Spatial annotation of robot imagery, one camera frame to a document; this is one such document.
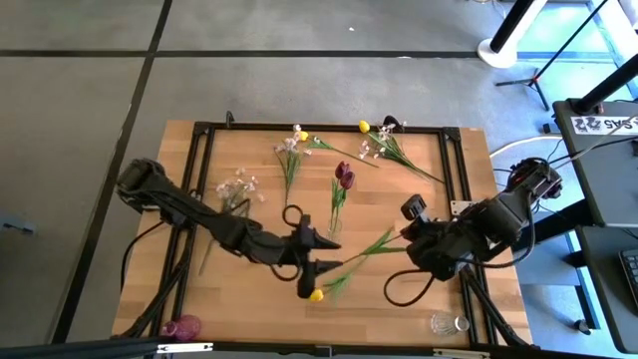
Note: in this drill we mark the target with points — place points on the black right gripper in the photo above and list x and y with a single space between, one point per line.
441 249

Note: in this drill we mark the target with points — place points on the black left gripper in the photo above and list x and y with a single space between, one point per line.
305 259

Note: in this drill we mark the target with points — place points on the yellow tulip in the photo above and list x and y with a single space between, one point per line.
303 136
315 295
364 126

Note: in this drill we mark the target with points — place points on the dark red tulip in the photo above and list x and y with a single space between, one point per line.
348 180
341 169

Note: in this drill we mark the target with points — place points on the white flower bunch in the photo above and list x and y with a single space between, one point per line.
394 152
290 145
234 189

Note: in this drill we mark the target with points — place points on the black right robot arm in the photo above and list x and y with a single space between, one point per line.
498 214

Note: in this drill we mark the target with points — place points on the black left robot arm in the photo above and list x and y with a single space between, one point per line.
199 209

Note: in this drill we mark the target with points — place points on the tall clear glass vase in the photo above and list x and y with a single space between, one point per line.
339 229

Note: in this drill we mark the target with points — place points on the pink glass vase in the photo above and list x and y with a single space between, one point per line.
185 328

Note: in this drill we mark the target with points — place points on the black clamp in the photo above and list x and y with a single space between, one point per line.
393 121

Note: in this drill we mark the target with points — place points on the black caster wheel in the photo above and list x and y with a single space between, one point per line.
581 327

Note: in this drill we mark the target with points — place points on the gray equipment cart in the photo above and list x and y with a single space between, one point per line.
598 174

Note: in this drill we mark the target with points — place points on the white round pole base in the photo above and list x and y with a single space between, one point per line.
491 57

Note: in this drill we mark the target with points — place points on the black tripod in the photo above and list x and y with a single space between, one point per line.
536 77

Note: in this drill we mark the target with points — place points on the white printed label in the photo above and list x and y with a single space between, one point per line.
598 125

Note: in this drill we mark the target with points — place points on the black keyboard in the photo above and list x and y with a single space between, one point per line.
630 274

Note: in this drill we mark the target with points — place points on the black pole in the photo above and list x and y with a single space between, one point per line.
608 85
513 25

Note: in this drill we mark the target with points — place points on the black crossbeam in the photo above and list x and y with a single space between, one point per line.
75 349

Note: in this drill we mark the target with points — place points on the silver bracket plate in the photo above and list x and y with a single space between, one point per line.
461 207

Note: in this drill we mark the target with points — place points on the silver bracket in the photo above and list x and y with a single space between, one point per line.
461 355
184 348

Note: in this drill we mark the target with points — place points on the black aluminium table frame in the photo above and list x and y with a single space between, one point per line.
324 127

